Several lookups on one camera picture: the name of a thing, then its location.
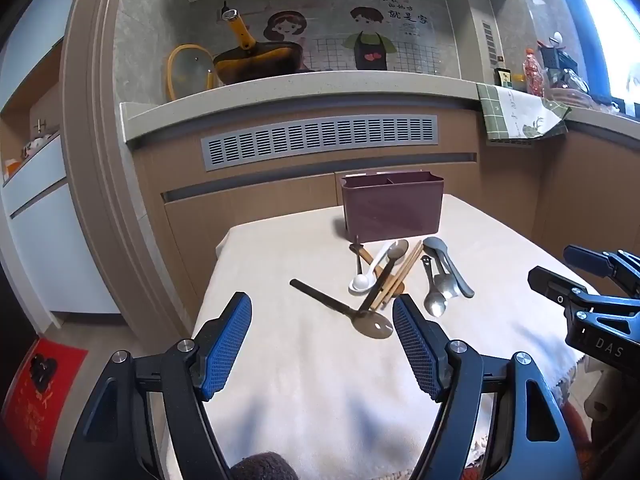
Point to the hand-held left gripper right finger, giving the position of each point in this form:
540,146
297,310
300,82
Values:
415,345

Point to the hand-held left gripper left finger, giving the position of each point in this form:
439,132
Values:
227,345

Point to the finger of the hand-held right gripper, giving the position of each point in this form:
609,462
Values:
555,285
587,259

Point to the brown slotted spoon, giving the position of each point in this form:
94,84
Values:
372,327

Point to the plain steel spoon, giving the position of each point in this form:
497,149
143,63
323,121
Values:
447,286

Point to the white ceramic spoon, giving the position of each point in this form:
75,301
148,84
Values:
359,284

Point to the grey rice paddle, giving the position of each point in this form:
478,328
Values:
452,267

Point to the brown translucent spoon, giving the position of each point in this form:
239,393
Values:
397,250

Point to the thin steel utensil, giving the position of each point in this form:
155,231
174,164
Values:
359,265

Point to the purple plastic utensil holder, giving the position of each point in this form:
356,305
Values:
390,205

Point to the person's right hand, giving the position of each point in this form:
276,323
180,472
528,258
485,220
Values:
600,400

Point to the white tablecloth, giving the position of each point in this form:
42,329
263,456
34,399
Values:
300,410

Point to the green checked towel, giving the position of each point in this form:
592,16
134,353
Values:
515,110

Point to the red plastic bottle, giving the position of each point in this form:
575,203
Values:
531,72

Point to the small dark bottle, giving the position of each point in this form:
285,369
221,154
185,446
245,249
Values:
503,79

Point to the red doormat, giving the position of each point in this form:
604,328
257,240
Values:
35,395

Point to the white cabinet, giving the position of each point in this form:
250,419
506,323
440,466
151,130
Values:
55,240

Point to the black utensil rack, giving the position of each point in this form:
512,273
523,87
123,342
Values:
555,57

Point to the grey vent grille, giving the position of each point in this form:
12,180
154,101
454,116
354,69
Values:
320,140

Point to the window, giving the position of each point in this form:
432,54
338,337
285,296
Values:
610,20

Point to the stone kitchen countertop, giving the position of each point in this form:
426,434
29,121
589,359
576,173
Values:
300,92

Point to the glass lid with yellow rim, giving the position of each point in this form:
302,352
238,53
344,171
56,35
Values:
187,72

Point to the cartoon wall sticker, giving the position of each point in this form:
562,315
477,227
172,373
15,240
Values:
325,30

